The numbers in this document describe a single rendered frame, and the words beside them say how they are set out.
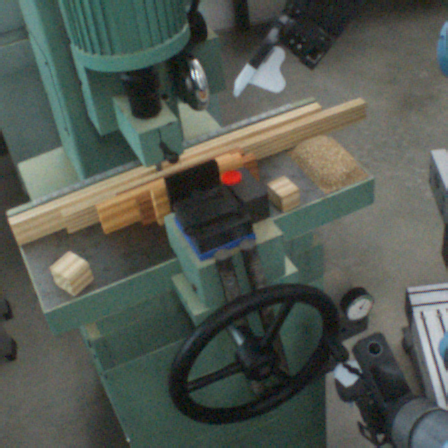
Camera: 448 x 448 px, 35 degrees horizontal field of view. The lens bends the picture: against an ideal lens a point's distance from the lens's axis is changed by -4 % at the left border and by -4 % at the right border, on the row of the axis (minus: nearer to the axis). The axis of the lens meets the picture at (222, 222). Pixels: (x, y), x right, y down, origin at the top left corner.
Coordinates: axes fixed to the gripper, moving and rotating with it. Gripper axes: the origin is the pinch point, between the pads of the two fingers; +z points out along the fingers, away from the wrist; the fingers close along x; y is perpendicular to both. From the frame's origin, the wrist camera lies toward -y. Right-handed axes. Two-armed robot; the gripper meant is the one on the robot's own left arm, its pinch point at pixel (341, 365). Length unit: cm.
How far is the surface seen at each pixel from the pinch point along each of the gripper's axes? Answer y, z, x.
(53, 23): -64, 30, -20
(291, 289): -16.1, -3.0, -5.1
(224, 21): -65, 258, 91
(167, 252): -23.0, 16.6, -16.4
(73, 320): -18.5, 16.6, -34.5
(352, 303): 0.0, 19.9, 12.9
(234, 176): -32.1, 7.4, -4.7
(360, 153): 3, 152, 89
